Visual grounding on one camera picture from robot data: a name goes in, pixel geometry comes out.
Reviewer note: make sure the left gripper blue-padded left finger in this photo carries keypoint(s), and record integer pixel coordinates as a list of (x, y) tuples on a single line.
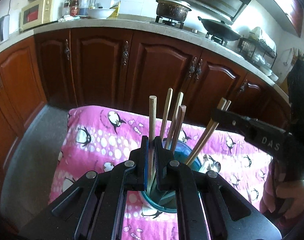
[(137, 179)]

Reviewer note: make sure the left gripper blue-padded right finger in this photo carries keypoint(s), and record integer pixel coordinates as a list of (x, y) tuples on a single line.
[(162, 158)]

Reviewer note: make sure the teal utensil holder cup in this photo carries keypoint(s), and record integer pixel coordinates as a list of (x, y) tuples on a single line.
[(185, 197)]

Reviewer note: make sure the white ceramic soup spoon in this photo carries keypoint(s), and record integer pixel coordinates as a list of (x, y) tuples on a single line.
[(206, 166)]

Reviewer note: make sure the dark brown short chopstick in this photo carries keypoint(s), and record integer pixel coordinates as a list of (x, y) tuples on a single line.
[(179, 122)]

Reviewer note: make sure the light wooden chopstick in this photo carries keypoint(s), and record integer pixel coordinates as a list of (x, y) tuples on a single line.
[(152, 120)]

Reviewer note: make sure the brown wooden chopstick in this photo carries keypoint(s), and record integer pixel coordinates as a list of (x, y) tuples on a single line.
[(212, 125)]

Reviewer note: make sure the lower kitchen cabinets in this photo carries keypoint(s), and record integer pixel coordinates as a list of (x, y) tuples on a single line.
[(120, 68)]

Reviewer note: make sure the right hand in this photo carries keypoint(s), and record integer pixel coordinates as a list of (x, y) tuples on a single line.
[(276, 187)]

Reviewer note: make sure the pink penguin table cloth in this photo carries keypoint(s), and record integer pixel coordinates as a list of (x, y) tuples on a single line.
[(99, 138)]

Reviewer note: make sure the black dish rack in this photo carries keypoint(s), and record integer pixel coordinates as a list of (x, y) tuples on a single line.
[(258, 48)]

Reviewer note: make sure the black wok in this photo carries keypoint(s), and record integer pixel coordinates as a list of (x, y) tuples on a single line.
[(219, 29)]

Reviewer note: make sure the right upper cabinets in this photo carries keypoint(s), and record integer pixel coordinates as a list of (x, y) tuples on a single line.
[(287, 13)]

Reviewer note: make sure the brown cooking pot with lid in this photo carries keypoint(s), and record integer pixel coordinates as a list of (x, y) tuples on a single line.
[(175, 10)]

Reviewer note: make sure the white bowl on counter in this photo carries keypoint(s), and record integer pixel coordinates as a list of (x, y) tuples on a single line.
[(100, 13)]

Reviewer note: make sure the yellow oil bottle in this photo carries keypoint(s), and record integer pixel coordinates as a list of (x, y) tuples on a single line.
[(114, 4)]

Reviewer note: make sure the dark sauce bottle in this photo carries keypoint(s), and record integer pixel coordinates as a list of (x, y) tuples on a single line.
[(74, 9)]

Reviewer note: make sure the cream microwave oven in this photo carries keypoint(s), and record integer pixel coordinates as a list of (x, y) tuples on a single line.
[(40, 12)]

